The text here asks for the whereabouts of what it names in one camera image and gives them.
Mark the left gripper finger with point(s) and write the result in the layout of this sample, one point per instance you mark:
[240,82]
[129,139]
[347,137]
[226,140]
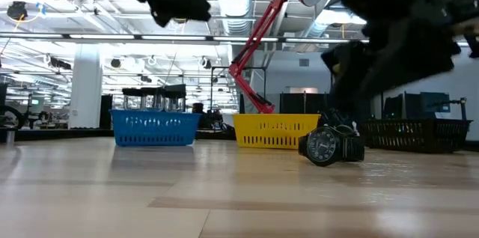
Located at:
[183,8]

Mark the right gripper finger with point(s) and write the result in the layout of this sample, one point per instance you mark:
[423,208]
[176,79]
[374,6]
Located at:
[348,81]

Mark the black wristwatch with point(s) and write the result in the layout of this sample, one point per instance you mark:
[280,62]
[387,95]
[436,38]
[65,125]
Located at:
[322,146]

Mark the blue sand hourglass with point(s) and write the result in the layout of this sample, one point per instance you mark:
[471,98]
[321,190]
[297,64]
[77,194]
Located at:
[175,94]

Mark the green sand hourglass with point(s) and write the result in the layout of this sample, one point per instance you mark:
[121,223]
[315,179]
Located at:
[152,91]

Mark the black room partition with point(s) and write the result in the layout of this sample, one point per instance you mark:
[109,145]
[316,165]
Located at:
[295,103]

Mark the blue screen monitor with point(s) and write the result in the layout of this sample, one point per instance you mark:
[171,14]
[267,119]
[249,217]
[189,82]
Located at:
[436,101]

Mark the red desk lamp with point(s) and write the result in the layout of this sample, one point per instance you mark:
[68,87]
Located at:
[258,32]

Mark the black computer monitor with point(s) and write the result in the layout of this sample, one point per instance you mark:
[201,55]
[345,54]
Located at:
[176,86]

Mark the black plastic basket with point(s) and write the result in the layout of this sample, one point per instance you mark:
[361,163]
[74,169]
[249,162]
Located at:
[415,135]

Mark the yellow plastic basket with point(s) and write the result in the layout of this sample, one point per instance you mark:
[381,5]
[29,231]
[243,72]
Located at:
[275,131]

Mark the white building column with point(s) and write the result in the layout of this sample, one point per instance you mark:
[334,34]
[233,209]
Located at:
[86,88]

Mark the blue plastic basket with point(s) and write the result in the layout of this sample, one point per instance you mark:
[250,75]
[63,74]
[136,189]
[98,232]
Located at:
[155,129]

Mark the tall black cabinet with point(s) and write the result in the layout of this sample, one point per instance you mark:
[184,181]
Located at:
[106,112]

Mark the silver ribbed ventilation duct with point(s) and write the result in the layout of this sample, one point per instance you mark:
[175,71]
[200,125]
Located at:
[235,13]

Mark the black aluminium table frame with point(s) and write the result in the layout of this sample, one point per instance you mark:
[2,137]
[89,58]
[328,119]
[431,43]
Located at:
[67,133]

